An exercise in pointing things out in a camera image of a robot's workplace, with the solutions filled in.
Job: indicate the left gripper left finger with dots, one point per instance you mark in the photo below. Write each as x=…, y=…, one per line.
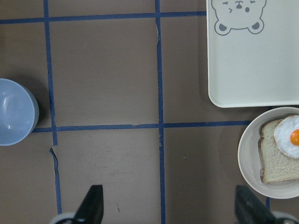
x=91, y=209

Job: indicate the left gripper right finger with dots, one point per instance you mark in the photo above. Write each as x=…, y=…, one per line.
x=249, y=209

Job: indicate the bread slice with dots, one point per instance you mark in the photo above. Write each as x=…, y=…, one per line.
x=275, y=166

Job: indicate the white round plate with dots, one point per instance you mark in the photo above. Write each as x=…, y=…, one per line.
x=249, y=161

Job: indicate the fried egg toy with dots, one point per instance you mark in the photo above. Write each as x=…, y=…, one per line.
x=286, y=136

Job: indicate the blue bowl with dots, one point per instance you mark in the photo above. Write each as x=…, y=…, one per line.
x=19, y=112

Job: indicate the white bear tray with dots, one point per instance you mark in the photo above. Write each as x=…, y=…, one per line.
x=253, y=52

